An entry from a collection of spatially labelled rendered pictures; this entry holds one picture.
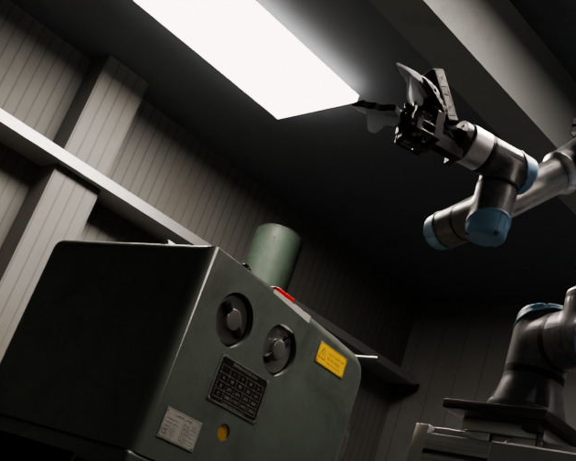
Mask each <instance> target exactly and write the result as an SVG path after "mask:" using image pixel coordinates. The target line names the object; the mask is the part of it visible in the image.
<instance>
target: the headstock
mask: <svg viewBox="0 0 576 461"><path fill-rule="evenodd" d="M273 291H274V289H273V288H272V287H270V286H269V285H268V284H266V283H265V282H264V281H263V280H262V279H260V278H259V277H258V276H256V275H255V274H254V273H252V272H251V271H249V270H248V269H247V268H245V267H244V266H243V265H241V264H240V263H238V262H237V261H236V260H235V259H233V258H232V257H231V256H229V255H228V254H227V253H225V252H224V251H222V250H221V249H220V248H219V247H217V246H204V245H181V244H159V243H136V242H113V241H68V240H64V241H59V242H58V243H57V244H56V245H55V247H54V248H53V250H52V253H51V254H50V256H49V258H48V261H47V264H46V266H45V268H44V270H43V272H42V274H41V275H40V278H39V280H38V282H37V285H36V287H35V290H34V292H33V294H32V295H31V297H30V299H29V301H28V304H27V307H26V309H25V311H24V313H23V315H22V317H21V319H20V321H19V323H18V325H17V327H16V331H15V333H14V335H13V336H12V338H11V340H10V343H9V345H8V347H7V349H6V351H5V355H4V356H3V358H2V360H1V362H0V413H1V414H4V415H8V416H11V417H15V418H17V419H21V420H24V421H28V422H31V423H37V424H40V425H44V426H46V427H50V428H54V429H57V430H60V431H63V432H67V433H71V434H76V435H79V436H83V437H86V438H90V439H93V440H96V441H100V442H103V443H106V444H109V445H116V446H119V447H122V448H125V449H129V450H131V451H134V452H135V453H137V454H139V455H142V456H145V457H148V458H150V459H152V460H154V461H336V460H337V457H338V454H339V450H340V447H341V445H342V442H343V438H344V435H345V432H346V429H347V424H348V420H349V417H350V414H351V411H352V408H353V405H354V402H355V399H356V396H357V390H358V387H359V384H360V380H361V367H360V363H359V361H358V359H357V356H356V355H355V354H354V353H353V352H352V351H350V350H349V349H348V348H347V347H346V346H345V345H343V344H342V343H341V342H340V341H339V340H338V339H337V338H335V337H334V336H333V335H332V334H330V333H329V332H328V331H327V330H325V329H324V328H323V327H322V326H320V325H319V324H318V323H317V322H315V321H314V320H313V319H312V318H310V321H309V323H308V322H307V321H306V320H304V319H303V318H302V317H301V316H300V315H298V314H297V313H296V312H295V311H294V310H293V309H292V308H290V307H289V306H288V305H287V304H286V303H285V302H284V301H283V300H282V299H281V298H280V297H278V296H277V295H276V294H275V293H274V292H273ZM281 324H283V325H286V326H288V327H289V328H290V329H291V330H292V331H293V335H292V334H287V332H286V331H285V330H284V329H282V328H281V327H277V325H281Z"/></svg>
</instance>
